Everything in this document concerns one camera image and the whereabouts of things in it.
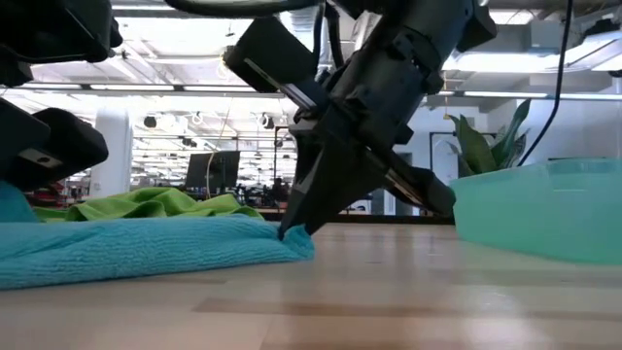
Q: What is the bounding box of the black hanging cable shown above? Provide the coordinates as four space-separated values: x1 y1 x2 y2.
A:
517 0 575 167

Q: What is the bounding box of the black background monitor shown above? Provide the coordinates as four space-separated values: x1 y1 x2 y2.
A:
184 151 242 192

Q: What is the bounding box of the green microfiber towel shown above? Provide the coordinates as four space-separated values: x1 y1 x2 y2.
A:
32 187 266 224

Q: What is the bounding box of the black background station frame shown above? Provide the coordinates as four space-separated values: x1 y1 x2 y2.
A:
428 130 461 169

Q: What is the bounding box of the LED light bar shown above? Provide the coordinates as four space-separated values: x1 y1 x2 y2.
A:
0 82 622 101

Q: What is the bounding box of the black aluminium table frame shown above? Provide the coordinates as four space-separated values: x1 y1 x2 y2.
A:
257 213 456 226

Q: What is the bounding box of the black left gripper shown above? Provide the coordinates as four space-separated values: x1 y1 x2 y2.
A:
0 96 111 193

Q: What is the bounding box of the snake plant in white pot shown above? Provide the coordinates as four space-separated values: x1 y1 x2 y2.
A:
446 99 536 176

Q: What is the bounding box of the teal translucent plastic basket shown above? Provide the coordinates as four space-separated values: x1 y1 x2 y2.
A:
447 157 622 266

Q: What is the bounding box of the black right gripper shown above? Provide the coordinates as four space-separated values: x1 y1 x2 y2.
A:
223 17 456 239

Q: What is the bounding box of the black camera cable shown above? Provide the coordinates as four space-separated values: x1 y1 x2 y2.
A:
163 0 344 72

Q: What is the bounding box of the white pillar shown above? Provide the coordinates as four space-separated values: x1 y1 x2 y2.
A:
88 107 135 198

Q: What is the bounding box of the blue microfiber towel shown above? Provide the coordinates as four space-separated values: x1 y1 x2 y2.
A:
0 179 316 292

